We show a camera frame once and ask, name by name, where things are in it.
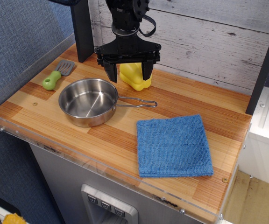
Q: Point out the yellow object bottom left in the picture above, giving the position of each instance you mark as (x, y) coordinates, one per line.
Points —
(13, 219)

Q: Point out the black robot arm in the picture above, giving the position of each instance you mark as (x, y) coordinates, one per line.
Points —
(127, 16)

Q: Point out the dark grey post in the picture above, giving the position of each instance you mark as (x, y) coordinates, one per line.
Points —
(82, 29)
(259, 85)

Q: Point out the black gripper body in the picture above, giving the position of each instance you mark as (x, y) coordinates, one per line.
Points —
(131, 49)

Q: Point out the yellow toy bell pepper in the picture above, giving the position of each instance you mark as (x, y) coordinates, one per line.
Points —
(131, 73)

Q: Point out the dark grey left post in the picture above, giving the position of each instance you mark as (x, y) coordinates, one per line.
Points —
(82, 29)

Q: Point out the grey cabinet with button panel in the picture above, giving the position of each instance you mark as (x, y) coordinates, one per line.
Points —
(84, 195)

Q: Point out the blue microfiber cloth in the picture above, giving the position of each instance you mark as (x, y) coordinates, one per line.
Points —
(175, 147)

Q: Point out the clear acrylic guard rail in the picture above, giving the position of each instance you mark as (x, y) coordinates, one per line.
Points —
(30, 112)

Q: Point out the green handled grey spatula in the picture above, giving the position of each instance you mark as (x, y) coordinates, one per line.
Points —
(63, 68)

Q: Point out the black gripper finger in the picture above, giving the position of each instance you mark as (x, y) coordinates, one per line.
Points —
(111, 71)
(147, 68)

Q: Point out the dark grey right post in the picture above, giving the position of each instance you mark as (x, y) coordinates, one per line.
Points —
(259, 85)

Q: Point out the white ridged side appliance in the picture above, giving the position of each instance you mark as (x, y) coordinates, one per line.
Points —
(254, 157)

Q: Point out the stainless steel pan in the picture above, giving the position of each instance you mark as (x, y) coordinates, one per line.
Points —
(91, 102)

